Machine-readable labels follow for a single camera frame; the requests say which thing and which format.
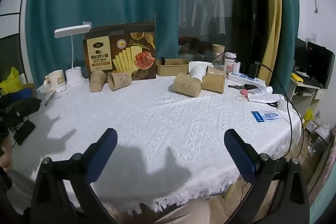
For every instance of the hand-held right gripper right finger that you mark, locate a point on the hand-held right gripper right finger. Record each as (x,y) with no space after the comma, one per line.
(240,157)

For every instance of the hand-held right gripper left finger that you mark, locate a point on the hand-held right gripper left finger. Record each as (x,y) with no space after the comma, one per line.
(103,153)

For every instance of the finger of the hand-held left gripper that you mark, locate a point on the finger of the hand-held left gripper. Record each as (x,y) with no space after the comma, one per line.
(22,94)
(34,106)

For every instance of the person's left forearm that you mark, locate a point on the person's left forearm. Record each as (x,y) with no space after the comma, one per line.
(5,162)

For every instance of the white paper cup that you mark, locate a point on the white paper cup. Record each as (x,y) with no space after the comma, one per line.
(198,72)

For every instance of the yellow plastic bag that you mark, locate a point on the yellow plastic bag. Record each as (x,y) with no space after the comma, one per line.
(11,81)

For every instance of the black pen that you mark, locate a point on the black pen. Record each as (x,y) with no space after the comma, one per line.
(50,98)

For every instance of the black flat device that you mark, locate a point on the black flat device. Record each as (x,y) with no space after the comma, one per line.
(24,130)

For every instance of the white printed mug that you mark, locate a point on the white printed mug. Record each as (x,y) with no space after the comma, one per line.
(56,81)

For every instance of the white desk lamp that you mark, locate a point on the white desk lamp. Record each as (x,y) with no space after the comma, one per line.
(74,79)

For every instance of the blue and white card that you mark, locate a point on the blue and white card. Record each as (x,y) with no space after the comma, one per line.
(267,116)

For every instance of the rubber band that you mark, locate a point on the rubber band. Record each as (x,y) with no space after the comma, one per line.
(235,98)

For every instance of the white textured tablecloth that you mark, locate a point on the white textured tablecloth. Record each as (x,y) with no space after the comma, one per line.
(157,121)

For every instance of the black scissors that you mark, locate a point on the black scissors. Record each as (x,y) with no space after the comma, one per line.
(273,103)

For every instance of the white papers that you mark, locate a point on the white papers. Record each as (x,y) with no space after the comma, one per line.
(262,96)

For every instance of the pink round item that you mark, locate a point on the pink round item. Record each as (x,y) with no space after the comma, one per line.
(244,92)

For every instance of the white power strip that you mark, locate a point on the white power strip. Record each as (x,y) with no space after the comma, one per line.
(245,79)

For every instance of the small yellow bag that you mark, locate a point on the small yellow bag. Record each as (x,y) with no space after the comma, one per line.
(308,115)

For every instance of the black charger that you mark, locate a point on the black charger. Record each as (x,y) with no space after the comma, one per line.
(252,71)

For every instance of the white side desk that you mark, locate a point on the white side desk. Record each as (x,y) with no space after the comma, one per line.
(305,94)

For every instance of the white labelled jar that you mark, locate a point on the white labelled jar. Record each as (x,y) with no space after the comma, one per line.
(230,61)

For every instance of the yellow packet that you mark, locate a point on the yellow packet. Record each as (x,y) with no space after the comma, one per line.
(297,77)

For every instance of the brown cracker box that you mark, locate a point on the brown cracker box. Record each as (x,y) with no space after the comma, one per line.
(131,56)

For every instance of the brown rectangular paper container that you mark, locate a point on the brown rectangular paper container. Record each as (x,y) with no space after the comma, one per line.
(172,68)

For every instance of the black monitor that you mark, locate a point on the black monitor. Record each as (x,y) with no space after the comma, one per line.
(320,65)

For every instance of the yellow curtain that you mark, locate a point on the yellow curtain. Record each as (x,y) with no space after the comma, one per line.
(271,16)

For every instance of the narrow teal curtain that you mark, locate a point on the narrow teal curtain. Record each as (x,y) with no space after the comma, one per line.
(286,16)

